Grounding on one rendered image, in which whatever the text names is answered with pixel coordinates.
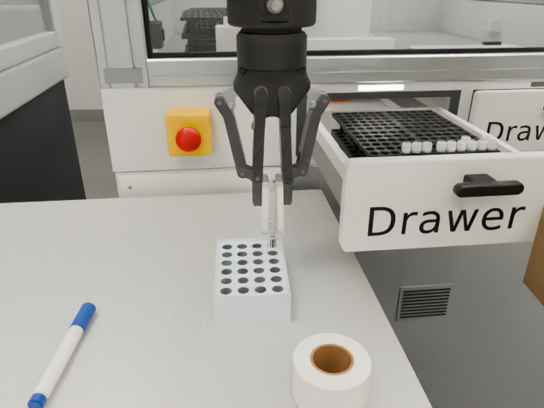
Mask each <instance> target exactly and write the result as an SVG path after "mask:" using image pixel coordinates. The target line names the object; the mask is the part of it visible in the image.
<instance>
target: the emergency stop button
mask: <svg viewBox="0 0 544 408"><path fill-rule="evenodd" d="M201 140H202V139H201V135H200V134H199V132H198V131H197V130H196V129H194V128H193V127H184V128H182V129H180V130H179V131H178V132H177V134H176V144H177V146H178V147H179V148H180V149H181V150H183V151H186V152H191V151H196V150H197V149H198V148H199V146H200V144H201Z"/></svg>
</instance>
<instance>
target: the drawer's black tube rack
mask: <svg viewBox="0 0 544 408"><path fill-rule="evenodd" d="M332 117H333V118H334V119H335V121H336V122H337V123H338V124H339V125H340V129H331V135H332V137H333V138H334V140H335V141H336V142H337V144H338V146H339V147H340V148H341V150H342V151H344V153H345V154H346V156H347V157H348V158H366V157H367V156H366V152H367V151H393V150H401V149H402V143H403V142H410V143H411V144H412V143H413V142H421V143H422V146H423V142H432V149H436V144H437V142H438V141H445V142H447V141H455V142H457V141H459V140H461V137H462V136H469V137H471V139H470V140H475V141H478V140H479V139H480V138H478V137H476V136H474V135H472V134H471V133H469V132H468V131H466V130H464V129H462V128H461V127H460V126H458V125H456V124H454V123H452V122H451V121H449V120H448V119H446V118H444V117H442V116H441V115H439V114H438V113H435V112H434V111H432V110H406V111H376V112H347V113H332ZM432 149H431V150H432ZM432 151H433V150H432ZM435 153H436V152H435Z"/></svg>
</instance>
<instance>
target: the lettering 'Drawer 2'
mask: <svg viewBox="0 0 544 408"><path fill-rule="evenodd" d="M491 124H497V125H499V126H500V133H499V136H498V137H497V139H499V138H500V137H501V136H502V134H503V131H504V126H503V124H502V123H500V122H496V121H493V122H489V124H488V128H487V133H488V134H489V133H490V129H491ZM513 128H517V125H515V126H513V127H512V128H511V126H509V127H508V133H507V137H506V141H508V139H509V134H510V131H511V130H512V129H513ZM521 128H528V131H522V132H520V133H519V134H518V135H517V139H518V140H519V141H523V140H525V139H526V140H529V135H530V130H531V129H530V126H528V125H523V126H521ZM543 131H544V126H543V128H542V131H541V133H540V134H539V136H538V125H536V140H539V138H540V137H541V135H542V133H543ZM523 133H527V136H526V137H525V138H520V135H521V134H523Z"/></svg>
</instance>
